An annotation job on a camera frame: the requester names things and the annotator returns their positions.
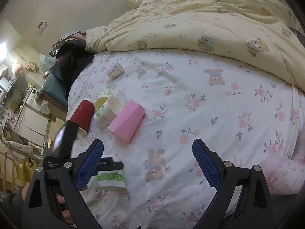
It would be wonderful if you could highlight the white green-print paper cup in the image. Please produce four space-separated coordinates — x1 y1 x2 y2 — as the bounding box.
96 170 127 191

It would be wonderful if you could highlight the large red paper cup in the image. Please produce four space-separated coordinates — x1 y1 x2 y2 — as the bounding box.
70 100 95 135

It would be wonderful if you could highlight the white cup green leaf print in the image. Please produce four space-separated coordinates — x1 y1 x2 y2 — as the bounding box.
94 97 124 127

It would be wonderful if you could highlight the pink hexagonal plastic cup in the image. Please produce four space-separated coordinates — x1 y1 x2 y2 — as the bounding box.
108 101 145 143

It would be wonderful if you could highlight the yellow patterned paper cup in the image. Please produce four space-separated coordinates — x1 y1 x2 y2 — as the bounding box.
95 89 113 111

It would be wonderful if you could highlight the small pink-print paper cup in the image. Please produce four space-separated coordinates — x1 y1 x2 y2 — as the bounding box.
106 60 125 80

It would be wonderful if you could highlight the white kitchen cabinet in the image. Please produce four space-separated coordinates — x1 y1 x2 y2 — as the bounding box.
14 106 49 146

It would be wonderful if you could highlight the white washing machine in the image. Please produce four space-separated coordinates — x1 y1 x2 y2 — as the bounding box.
25 87 42 112

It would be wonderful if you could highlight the teal bed footboard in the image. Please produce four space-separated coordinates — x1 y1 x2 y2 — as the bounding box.
37 73 68 112

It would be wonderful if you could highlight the white floral bed sheet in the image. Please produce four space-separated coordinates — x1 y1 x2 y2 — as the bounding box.
68 50 304 228

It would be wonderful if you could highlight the white plastic bag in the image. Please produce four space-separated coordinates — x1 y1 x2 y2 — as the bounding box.
39 53 56 73

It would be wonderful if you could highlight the dark clothes pile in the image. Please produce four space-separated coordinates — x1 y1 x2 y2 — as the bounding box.
44 31 94 96

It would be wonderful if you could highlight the cream bear-print duvet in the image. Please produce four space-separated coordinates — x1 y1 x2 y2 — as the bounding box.
86 0 304 89

